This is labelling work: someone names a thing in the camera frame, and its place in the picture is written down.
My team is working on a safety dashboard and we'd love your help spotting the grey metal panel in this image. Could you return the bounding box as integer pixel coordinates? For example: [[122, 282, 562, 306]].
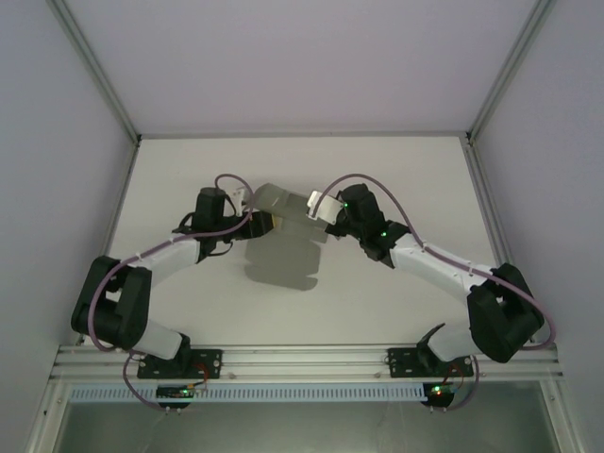
[[59, 400, 551, 453]]

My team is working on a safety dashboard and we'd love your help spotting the aluminium mounting rail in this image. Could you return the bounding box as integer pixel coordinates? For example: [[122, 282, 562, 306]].
[[49, 343, 565, 378]]

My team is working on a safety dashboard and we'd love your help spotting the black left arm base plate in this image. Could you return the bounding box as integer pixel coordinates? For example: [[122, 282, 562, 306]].
[[136, 347, 223, 379]]

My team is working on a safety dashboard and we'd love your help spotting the aluminium frame post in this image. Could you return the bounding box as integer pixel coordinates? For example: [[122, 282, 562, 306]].
[[464, 0, 559, 143], [46, 0, 143, 143]]

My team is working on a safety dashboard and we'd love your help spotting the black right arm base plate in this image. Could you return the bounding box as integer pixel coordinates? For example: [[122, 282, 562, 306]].
[[386, 346, 476, 379]]

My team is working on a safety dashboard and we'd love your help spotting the grey cloth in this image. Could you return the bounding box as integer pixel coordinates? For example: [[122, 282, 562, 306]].
[[243, 181, 331, 293]]

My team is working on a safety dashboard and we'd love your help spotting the thin black left gripper cable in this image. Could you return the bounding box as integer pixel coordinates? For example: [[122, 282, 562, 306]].
[[206, 238, 238, 260]]

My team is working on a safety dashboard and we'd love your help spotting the left circuit board green light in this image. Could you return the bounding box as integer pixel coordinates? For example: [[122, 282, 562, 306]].
[[155, 384, 209, 402]]

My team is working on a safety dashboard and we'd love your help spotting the right circuit board green light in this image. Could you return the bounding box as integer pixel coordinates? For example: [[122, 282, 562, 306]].
[[424, 382, 466, 403]]

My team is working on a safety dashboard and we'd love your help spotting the light blue slotted cable duct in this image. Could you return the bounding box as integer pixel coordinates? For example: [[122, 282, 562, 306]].
[[68, 382, 426, 403]]

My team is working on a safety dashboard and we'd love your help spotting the aluminium table edge rail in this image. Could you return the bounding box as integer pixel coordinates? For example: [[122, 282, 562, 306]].
[[464, 141, 537, 344], [75, 139, 143, 346]]

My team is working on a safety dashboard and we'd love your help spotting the circuit board green light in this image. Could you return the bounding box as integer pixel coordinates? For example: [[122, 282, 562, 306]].
[[155, 384, 209, 402], [424, 382, 466, 403]]

